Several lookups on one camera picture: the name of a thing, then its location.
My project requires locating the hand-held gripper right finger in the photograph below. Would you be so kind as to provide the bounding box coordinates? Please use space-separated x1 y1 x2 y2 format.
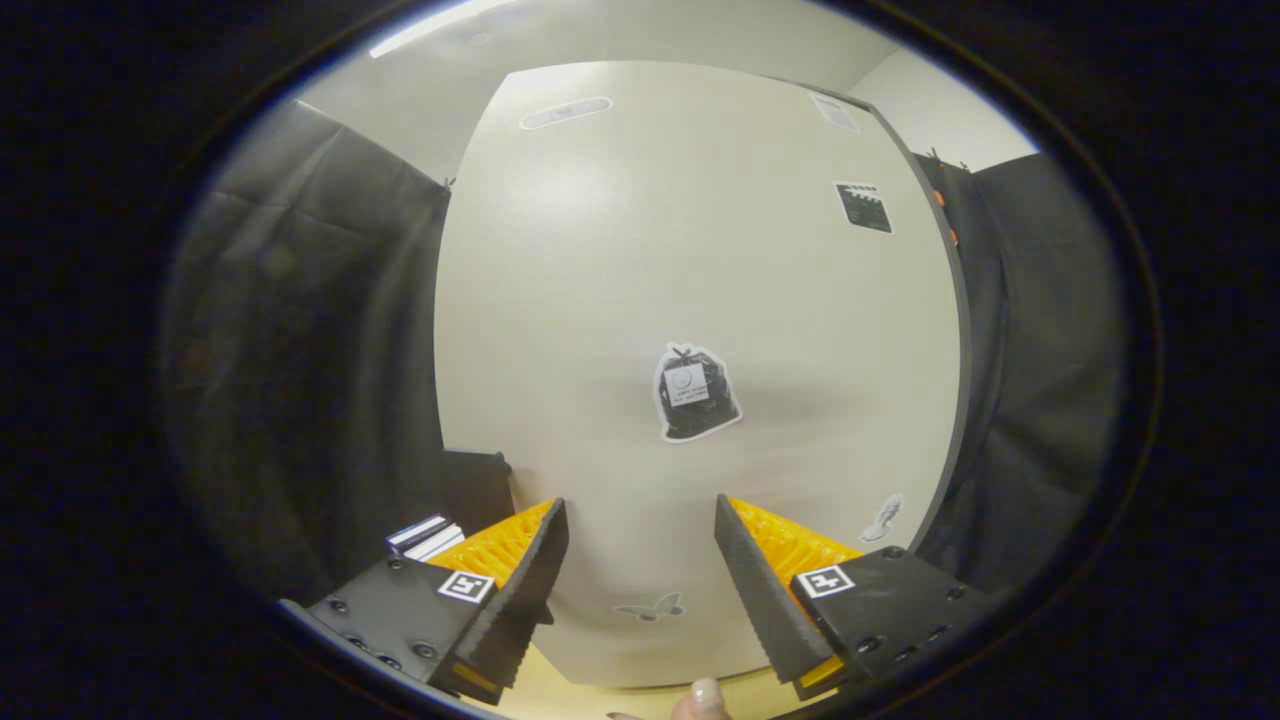
712 492 1003 703

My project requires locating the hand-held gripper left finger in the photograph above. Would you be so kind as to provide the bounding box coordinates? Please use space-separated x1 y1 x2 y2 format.
303 497 572 707

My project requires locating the grey shoe cabinet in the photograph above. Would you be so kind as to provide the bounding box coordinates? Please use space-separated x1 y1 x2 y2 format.
770 72 974 556

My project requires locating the white shoe cabinet door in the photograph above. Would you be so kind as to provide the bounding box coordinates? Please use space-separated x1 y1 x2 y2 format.
432 60 967 691

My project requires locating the black backdrop cloth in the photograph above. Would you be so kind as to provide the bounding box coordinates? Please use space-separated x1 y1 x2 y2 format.
158 98 1129 607

